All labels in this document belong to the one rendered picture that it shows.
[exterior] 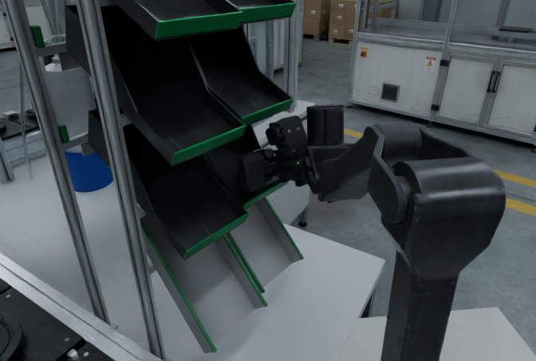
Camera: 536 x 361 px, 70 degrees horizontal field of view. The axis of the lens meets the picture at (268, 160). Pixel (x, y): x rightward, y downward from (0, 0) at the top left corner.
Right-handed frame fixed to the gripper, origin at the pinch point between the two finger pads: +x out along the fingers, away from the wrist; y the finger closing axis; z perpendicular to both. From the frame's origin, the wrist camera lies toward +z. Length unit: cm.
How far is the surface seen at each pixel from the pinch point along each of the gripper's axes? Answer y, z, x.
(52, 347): 40, -28, 17
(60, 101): 18, 13, 81
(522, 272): -188, -112, 15
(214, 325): 16.3, -27.0, -0.9
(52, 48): 29.5, 23.1, 13.7
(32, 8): -118, 183, 893
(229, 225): 13.4, -7.3, -5.7
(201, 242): 19.1, -7.9, -6.6
